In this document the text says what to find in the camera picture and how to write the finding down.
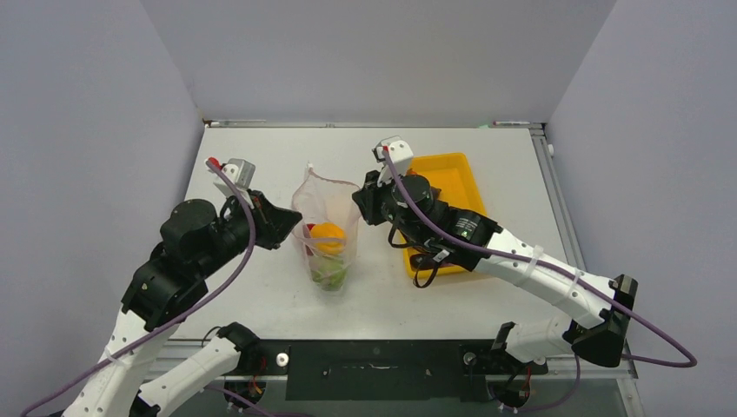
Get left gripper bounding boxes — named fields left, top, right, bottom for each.
left=197, top=187, right=302, bottom=276

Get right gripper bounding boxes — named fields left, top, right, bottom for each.
left=354, top=165, right=429, bottom=246

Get red toy tomato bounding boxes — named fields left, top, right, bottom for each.
left=303, top=223, right=315, bottom=239

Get clear zip top bag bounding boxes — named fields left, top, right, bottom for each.
left=290, top=163, right=362, bottom=292

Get yellow toy bell pepper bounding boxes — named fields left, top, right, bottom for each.
left=311, top=222, right=347, bottom=255

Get green toy cabbage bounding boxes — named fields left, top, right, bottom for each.
left=309, top=257, right=349, bottom=291

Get yellow plastic tray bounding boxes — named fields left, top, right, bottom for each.
left=402, top=153, right=488, bottom=281

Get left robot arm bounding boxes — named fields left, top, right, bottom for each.
left=63, top=190, right=302, bottom=416

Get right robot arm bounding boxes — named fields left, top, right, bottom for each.
left=352, top=171, right=637, bottom=372

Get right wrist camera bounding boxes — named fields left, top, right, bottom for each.
left=372, top=136, right=414, bottom=183

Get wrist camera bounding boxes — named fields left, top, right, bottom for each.
left=372, top=136, right=414, bottom=183
left=206, top=157, right=256, bottom=201

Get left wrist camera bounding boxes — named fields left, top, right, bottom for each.
left=206, top=157, right=256, bottom=201

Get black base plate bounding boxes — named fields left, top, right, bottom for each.
left=227, top=339, right=548, bottom=402

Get aluminium frame rail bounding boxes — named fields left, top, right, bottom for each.
left=204, top=119, right=639, bottom=381

